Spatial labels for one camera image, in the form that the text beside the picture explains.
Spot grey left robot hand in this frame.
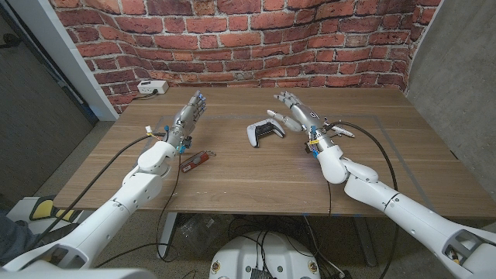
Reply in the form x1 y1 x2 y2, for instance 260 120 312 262
167 90 208 154

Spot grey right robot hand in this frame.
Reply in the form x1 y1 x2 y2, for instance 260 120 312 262
266 91 335 154

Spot white black game controller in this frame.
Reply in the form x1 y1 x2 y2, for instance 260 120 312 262
246 118 286 149

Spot white power strip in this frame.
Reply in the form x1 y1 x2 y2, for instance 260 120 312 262
136 80 170 95

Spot white toy airplane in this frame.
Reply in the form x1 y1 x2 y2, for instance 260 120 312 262
327 122 356 139

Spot clear plastic bag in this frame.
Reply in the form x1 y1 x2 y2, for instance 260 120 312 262
176 213 229 257

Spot grey metal table leg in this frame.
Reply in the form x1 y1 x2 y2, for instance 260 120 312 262
352 216 377 267
157 212 179 260

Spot white robot torso base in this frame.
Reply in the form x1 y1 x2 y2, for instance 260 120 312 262
208 231 322 279

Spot yellow black white floor device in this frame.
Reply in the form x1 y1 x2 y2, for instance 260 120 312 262
7 195 84 236

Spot person leg in jeans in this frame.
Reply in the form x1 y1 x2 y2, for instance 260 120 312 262
0 211 40 267

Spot red keychain gadget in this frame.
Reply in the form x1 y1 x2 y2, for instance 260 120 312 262
180 150 217 174

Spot black power strip cable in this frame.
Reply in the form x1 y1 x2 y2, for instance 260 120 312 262
133 89 159 101

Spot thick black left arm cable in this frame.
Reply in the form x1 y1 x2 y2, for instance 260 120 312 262
29 133 167 249

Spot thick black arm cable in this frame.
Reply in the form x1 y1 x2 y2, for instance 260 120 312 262
323 120 400 279
29 133 167 249

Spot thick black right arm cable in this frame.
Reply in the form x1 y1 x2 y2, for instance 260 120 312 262
323 120 400 279

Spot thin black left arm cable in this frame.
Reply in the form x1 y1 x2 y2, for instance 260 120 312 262
95 153 183 269

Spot printed brick wall backdrop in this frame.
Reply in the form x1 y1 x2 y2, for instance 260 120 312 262
48 0 443 115

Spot black floor cable bundle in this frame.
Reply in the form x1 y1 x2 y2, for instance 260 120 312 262
227 215 311 243

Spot white floor cable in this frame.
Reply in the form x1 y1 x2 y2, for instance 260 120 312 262
301 215 346 278

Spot white door frame post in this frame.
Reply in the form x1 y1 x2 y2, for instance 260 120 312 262
6 0 120 122

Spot black door handle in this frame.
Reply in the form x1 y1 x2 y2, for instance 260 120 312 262
0 33 22 50

